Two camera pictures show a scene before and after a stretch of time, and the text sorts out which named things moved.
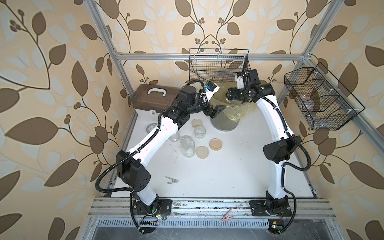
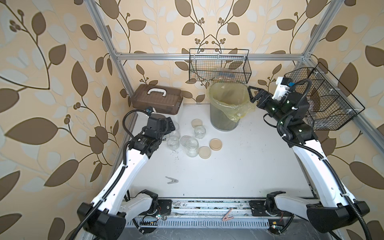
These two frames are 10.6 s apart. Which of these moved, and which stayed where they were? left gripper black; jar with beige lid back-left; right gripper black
Moved: left gripper black; right gripper black
Stayed: jar with beige lid back-left
